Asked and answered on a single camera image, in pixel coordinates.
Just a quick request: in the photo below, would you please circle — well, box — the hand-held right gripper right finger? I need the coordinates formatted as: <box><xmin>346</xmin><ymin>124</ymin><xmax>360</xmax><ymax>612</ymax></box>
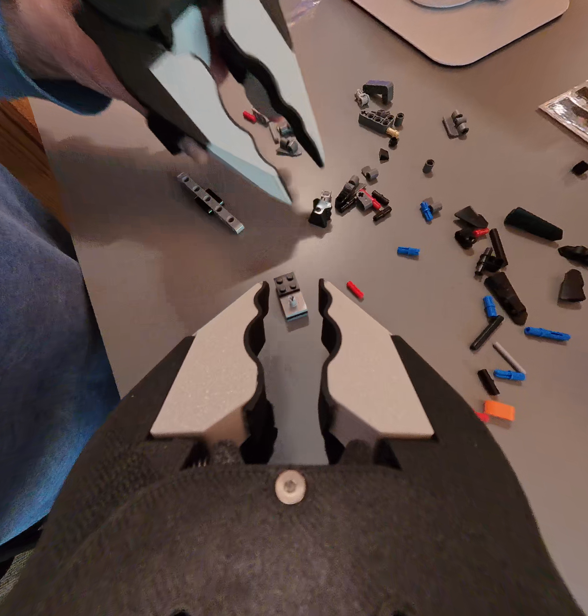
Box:
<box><xmin>318</xmin><ymin>278</ymin><xmax>436</xmax><ymax>463</ymax></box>

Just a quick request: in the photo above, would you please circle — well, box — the long light grey lego beam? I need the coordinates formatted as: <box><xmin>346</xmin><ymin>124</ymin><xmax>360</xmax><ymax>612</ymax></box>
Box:
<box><xmin>177</xmin><ymin>172</ymin><xmax>246</xmax><ymax>236</ymax></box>

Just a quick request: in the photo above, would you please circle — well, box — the cluster of grey lego connectors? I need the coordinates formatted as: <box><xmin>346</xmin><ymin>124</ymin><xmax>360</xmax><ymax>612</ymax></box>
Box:
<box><xmin>270</xmin><ymin>121</ymin><xmax>302</xmax><ymax>158</ymax></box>

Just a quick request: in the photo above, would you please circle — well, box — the pile of black lego pieces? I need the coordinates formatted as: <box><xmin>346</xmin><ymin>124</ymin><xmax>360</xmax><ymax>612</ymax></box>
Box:
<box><xmin>454</xmin><ymin>159</ymin><xmax>588</xmax><ymax>397</ymax></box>

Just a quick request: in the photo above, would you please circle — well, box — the person's blue clothing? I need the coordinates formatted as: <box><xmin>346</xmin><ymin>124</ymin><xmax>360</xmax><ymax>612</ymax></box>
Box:
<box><xmin>0</xmin><ymin>154</ymin><xmax>121</xmax><ymax>554</ymax></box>

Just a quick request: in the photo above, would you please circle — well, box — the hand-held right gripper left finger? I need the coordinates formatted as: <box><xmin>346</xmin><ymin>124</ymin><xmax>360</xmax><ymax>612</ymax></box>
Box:
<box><xmin>150</xmin><ymin>281</ymin><xmax>275</xmax><ymax>463</ymax></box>

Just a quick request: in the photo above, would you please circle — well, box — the small dark grey lego plate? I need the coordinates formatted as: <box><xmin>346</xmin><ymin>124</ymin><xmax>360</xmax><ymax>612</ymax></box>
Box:
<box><xmin>278</xmin><ymin>294</ymin><xmax>311</xmax><ymax>330</ymax></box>

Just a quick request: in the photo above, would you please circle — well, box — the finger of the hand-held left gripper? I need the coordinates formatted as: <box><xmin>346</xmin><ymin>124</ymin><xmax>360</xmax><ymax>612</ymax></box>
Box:
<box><xmin>215</xmin><ymin>0</ymin><xmax>326</xmax><ymax>170</ymax></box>
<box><xmin>146</xmin><ymin>47</ymin><xmax>297</xmax><ymax>208</ymax></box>

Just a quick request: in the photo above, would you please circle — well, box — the dark grey curved lego brick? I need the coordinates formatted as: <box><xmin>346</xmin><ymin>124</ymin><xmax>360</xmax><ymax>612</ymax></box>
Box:
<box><xmin>362</xmin><ymin>80</ymin><xmax>394</xmax><ymax>105</ymax></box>

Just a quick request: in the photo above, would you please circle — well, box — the lego sticker sheet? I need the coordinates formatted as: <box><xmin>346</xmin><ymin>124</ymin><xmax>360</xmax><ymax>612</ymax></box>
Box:
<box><xmin>540</xmin><ymin>75</ymin><xmax>588</xmax><ymax>155</ymax></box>

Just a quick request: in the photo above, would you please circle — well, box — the dark grey angled lego beam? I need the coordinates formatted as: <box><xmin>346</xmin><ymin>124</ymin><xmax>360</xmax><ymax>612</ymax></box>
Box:
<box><xmin>359</xmin><ymin>108</ymin><xmax>396</xmax><ymax>131</ymax></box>

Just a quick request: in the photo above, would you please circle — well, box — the black and grey lego joint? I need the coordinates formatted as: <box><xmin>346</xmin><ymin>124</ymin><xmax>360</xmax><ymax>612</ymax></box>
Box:
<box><xmin>308</xmin><ymin>191</ymin><xmax>335</xmax><ymax>230</ymax></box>

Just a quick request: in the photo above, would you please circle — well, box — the cluster of dark lego connectors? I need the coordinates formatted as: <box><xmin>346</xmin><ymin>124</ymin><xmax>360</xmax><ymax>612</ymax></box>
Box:
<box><xmin>335</xmin><ymin>174</ymin><xmax>393</xmax><ymax>224</ymax></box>

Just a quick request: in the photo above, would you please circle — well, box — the grey double lego connector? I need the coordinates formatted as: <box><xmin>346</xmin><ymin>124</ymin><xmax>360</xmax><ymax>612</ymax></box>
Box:
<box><xmin>443</xmin><ymin>110</ymin><xmax>470</xmax><ymax>137</ymax></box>

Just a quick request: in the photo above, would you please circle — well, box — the small clear plastic bag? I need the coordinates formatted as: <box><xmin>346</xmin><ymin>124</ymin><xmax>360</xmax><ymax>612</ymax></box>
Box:
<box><xmin>280</xmin><ymin>0</ymin><xmax>324</xmax><ymax>25</ymax></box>

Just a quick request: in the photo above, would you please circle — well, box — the person's left hand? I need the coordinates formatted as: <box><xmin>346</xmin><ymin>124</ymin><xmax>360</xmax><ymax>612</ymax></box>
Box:
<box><xmin>4</xmin><ymin>0</ymin><xmax>114</xmax><ymax>85</ymax></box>

